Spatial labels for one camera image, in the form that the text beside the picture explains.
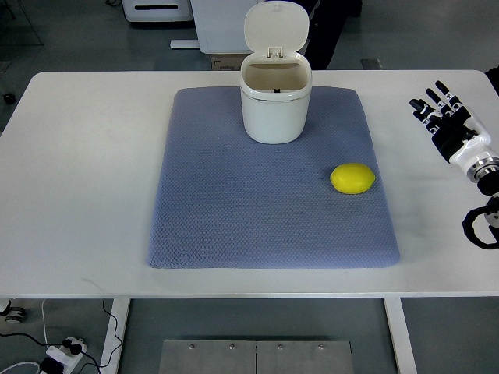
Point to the cardboard box behind table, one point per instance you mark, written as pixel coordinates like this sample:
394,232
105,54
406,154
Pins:
227,62

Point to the white cabinet behind table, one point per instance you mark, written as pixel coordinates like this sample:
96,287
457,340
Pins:
219,27

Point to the white appliance top left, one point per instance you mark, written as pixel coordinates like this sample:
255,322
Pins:
137,11

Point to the blue textured mat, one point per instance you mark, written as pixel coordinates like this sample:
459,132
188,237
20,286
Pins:
227,201

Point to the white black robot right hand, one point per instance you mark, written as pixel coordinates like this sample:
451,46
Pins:
459,136

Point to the left white table leg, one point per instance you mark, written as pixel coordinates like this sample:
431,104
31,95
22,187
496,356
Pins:
117,311

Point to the yellow lemon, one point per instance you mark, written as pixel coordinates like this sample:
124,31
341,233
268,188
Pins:
352,178

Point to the right white table leg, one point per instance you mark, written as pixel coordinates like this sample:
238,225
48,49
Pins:
402,347

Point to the white power strip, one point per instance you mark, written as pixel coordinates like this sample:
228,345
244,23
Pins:
65,357

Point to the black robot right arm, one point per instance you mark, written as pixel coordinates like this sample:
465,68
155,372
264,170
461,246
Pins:
484,173

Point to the white table leg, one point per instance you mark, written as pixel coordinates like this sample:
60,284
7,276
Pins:
402,347
117,311

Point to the black caster wheel left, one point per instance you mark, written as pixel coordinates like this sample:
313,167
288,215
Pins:
9,98

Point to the white trash bin with lid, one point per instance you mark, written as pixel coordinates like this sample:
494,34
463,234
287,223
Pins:
276,80

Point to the metal floor plate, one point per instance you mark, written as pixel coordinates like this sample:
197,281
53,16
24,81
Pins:
256,356

